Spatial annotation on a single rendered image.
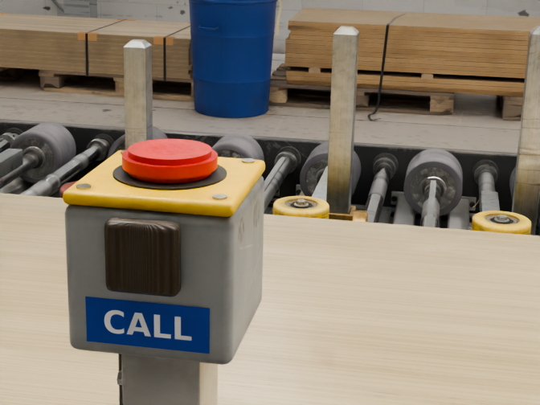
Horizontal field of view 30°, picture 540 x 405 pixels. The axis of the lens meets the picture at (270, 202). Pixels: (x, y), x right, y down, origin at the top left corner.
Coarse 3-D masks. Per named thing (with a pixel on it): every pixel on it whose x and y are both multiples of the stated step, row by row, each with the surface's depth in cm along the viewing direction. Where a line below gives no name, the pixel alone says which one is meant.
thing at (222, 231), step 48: (96, 192) 40; (144, 192) 40; (192, 192) 40; (240, 192) 40; (96, 240) 40; (192, 240) 40; (240, 240) 41; (96, 288) 41; (192, 288) 40; (240, 288) 42; (240, 336) 42
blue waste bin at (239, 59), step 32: (192, 0) 593; (224, 0) 632; (256, 0) 628; (192, 32) 603; (224, 32) 588; (256, 32) 592; (192, 64) 615; (224, 64) 595; (256, 64) 599; (224, 96) 601; (256, 96) 607
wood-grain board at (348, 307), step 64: (0, 256) 122; (64, 256) 123; (320, 256) 125; (384, 256) 125; (448, 256) 126; (512, 256) 127; (0, 320) 105; (64, 320) 105; (256, 320) 106; (320, 320) 107; (384, 320) 107; (448, 320) 107; (512, 320) 108; (0, 384) 91; (64, 384) 92; (256, 384) 93; (320, 384) 93; (384, 384) 93; (448, 384) 93; (512, 384) 94
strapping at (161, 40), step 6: (0, 12) 740; (120, 18) 722; (180, 30) 673; (78, 36) 653; (84, 36) 652; (90, 36) 651; (156, 36) 643; (162, 36) 644; (168, 36) 644; (156, 42) 643; (162, 42) 642; (168, 42) 641
